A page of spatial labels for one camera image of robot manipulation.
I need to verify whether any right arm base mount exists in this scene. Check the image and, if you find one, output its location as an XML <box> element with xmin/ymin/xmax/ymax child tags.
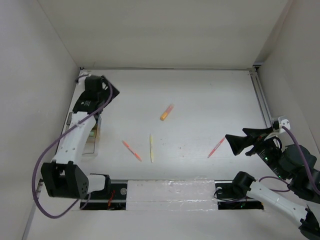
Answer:
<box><xmin>213</xmin><ymin>181</ymin><xmax>264</xmax><ymax>210</ymax></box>

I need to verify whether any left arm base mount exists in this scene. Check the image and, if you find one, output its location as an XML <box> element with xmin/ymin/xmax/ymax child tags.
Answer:
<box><xmin>79</xmin><ymin>181</ymin><xmax>128</xmax><ymax>211</ymax></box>

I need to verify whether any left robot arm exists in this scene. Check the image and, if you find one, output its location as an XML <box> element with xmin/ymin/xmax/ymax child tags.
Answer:
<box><xmin>40</xmin><ymin>75</ymin><xmax>120</xmax><ymax>200</ymax></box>

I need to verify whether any pink thin pen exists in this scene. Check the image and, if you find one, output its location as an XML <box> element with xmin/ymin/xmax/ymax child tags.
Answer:
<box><xmin>207</xmin><ymin>137</ymin><xmax>226</xmax><ymax>159</ymax></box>

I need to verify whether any clear plastic organizer tray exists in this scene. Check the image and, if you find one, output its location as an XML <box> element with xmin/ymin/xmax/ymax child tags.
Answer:
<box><xmin>67</xmin><ymin>111</ymin><xmax>103</xmax><ymax>157</ymax></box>

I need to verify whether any orange thin pen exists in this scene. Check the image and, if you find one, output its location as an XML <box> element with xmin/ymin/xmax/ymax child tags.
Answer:
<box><xmin>122</xmin><ymin>140</ymin><xmax>142</xmax><ymax>162</ymax></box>

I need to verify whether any yellow thin pen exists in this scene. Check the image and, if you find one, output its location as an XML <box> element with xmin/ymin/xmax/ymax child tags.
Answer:
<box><xmin>149</xmin><ymin>134</ymin><xmax>154</xmax><ymax>163</ymax></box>

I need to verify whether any aluminium rail right side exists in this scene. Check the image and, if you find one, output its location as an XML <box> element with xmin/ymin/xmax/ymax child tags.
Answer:
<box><xmin>248</xmin><ymin>65</ymin><xmax>272</xmax><ymax>127</ymax></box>

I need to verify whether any yellow orange highlighter marker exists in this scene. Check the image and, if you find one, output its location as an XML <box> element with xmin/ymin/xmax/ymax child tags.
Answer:
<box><xmin>160</xmin><ymin>104</ymin><xmax>174</xmax><ymax>121</ymax></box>

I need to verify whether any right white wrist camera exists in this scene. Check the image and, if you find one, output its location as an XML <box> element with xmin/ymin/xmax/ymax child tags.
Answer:
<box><xmin>271</xmin><ymin>115</ymin><xmax>291</xmax><ymax>133</ymax></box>

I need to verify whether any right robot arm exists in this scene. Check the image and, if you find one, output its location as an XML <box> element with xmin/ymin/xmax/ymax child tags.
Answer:
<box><xmin>214</xmin><ymin>125</ymin><xmax>320</xmax><ymax>240</ymax></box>

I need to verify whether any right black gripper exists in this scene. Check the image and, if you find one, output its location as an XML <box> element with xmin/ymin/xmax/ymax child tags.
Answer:
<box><xmin>224</xmin><ymin>124</ymin><xmax>288</xmax><ymax>179</ymax></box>

